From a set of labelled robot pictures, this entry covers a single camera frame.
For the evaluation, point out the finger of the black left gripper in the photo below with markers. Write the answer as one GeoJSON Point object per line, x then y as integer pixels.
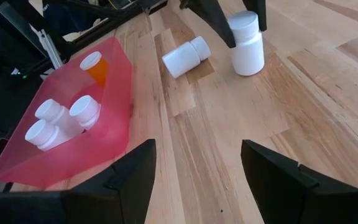
{"type": "Point", "coordinates": [258, 12]}
{"type": "Point", "coordinates": [214, 18]}

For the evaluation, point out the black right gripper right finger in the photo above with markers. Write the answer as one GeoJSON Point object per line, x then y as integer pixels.
{"type": "Point", "coordinates": [284, 193]}

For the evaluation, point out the pink translucent plastic basket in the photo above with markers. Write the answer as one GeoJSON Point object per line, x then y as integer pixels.
{"type": "Point", "coordinates": [104, 137]}

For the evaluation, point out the large white pill bottle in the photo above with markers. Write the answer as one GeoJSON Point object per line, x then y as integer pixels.
{"type": "Point", "coordinates": [249, 53]}

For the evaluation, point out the orange pill bottle white cap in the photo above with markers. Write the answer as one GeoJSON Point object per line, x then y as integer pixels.
{"type": "Point", "coordinates": [99, 71]}

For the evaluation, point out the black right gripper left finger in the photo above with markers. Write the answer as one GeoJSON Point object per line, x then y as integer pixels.
{"type": "Point", "coordinates": [126, 186]}

